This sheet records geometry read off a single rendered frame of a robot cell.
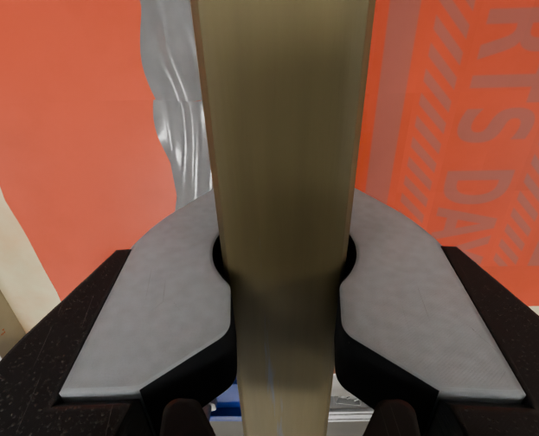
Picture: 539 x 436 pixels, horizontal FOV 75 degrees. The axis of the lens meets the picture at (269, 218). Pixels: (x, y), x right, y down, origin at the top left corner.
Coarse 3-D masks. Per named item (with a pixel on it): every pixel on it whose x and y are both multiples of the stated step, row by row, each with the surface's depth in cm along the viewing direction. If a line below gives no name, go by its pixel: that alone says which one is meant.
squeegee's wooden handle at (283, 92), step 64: (192, 0) 6; (256, 0) 5; (320, 0) 5; (256, 64) 6; (320, 64) 6; (256, 128) 6; (320, 128) 6; (256, 192) 7; (320, 192) 7; (256, 256) 8; (320, 256) 8; (256, 320) 9; (320, 320) 9; (256, 384) 10; (320, 384) 10
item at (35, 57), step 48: (0, 0) 21; (48, 0) 21; (96, 0) 21; (0, 48) 22; (48, 48) 22; (96, 48) 22; (0, 96) 24; (48, 96) 24; (96, 96) 24; (144, 96) 24
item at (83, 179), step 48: (0, 144) 26; (48, 144) 26; (96, 144) 26; (144, 144) 26; (48, 192) 28; (96, 192) 28; (144, 192) 28; (48, 240) 30; (96, 240) 30; (528, 288) 32
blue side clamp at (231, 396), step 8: (232, 384) 33; (224, 392) 34; (232, 392) 34; (224, 400) 35; (232, 400) 35; (216, 408) 35; (224, 408) 35; (232, 408) 35; (240, 408) 35; (216, 416) 35; (224, 416) 35; (232, 416) 35; (240, 416) 35
